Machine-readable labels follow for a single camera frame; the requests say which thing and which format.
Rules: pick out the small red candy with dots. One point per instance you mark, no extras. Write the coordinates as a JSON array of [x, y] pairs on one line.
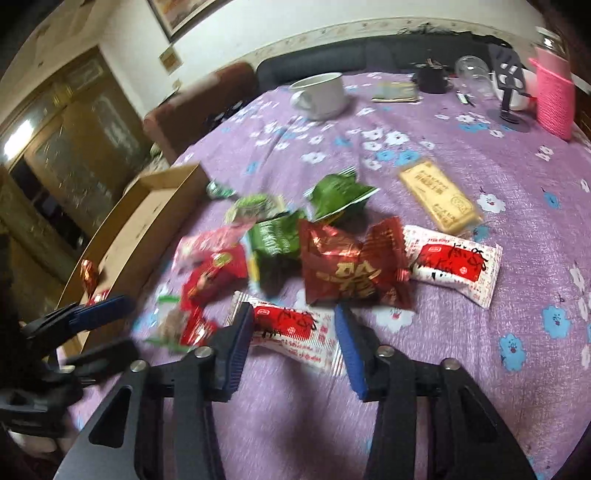
[[89, 275]]

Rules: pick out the large red snack bag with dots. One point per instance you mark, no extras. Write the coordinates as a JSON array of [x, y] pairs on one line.
[[338, 267]]

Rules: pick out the black small container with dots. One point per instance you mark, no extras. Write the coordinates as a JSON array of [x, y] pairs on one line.
[[431, 78]]

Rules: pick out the clear glass jar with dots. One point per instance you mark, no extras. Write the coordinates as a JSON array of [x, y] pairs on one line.
[[474, 77]]

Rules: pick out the black sofa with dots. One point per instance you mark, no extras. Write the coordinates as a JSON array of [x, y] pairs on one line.
[[390, 54]]

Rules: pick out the pink long snack packet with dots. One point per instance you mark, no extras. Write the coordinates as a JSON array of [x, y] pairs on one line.
[[193, 249]]

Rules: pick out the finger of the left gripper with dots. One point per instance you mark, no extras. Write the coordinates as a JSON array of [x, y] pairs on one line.
[[94, 366], [49, 332]]

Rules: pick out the wooden door cabinet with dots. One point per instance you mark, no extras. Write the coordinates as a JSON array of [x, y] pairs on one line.
[[68, 151]]

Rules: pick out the light green candy packet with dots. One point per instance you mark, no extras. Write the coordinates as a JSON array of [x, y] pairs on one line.
[[255, 208]]

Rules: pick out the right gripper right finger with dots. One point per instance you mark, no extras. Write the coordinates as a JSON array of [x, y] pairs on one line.
[[380, 373]]

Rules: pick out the cardboard box tray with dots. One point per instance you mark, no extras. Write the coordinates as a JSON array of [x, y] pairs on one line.
[[129, 244]]

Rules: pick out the dark green snack bag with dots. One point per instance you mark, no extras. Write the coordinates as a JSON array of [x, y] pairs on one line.
[[276, 250]]

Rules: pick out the small booklet on table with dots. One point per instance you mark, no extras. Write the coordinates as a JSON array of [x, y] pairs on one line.
[[396, 92]]

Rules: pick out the pink knitted sleeve bottle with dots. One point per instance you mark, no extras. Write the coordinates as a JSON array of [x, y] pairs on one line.
[[555, 87]]

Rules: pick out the framed wall picture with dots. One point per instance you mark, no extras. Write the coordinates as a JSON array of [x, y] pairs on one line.
[[177, 17]]

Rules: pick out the small green twisted candy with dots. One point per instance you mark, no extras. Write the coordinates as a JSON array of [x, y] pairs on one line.
[[219, 191]]

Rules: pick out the red cartoon snack packet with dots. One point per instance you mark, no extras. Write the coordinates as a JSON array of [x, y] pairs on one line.
[[213, 276]]

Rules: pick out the white ceramic mug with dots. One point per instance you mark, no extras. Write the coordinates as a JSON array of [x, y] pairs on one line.
[[320, 97]]

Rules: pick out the yellow biscuit packet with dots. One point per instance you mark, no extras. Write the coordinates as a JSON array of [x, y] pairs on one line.
[[451, 210]]

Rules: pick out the small red snack packet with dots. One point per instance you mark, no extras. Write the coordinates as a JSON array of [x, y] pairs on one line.
[[197, 330]]

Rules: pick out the white round bowl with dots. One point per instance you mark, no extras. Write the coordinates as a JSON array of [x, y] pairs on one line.
[[520, 101]]

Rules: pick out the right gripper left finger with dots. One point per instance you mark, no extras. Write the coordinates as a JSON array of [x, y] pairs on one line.
[[211, 374]]

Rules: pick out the brown armchair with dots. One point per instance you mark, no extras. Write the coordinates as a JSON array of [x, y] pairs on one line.
[[187, 115]]

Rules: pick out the white red snack packet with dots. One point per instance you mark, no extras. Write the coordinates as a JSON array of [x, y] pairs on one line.
[[463, 265]]

